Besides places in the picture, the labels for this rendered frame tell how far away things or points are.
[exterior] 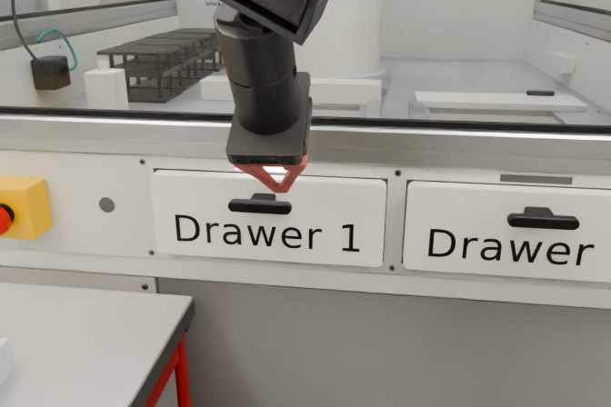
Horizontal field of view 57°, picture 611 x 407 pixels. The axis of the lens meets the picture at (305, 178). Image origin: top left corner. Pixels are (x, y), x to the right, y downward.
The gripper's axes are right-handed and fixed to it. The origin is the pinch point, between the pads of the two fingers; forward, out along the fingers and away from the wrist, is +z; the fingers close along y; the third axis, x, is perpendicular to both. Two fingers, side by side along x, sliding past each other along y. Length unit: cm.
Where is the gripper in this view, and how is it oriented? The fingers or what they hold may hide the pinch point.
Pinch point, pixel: (281, 173)
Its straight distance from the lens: 57.1
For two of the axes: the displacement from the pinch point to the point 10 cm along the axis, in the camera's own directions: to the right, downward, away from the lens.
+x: -9.9, -0.2, 1.2
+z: 0.8, 6.0, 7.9
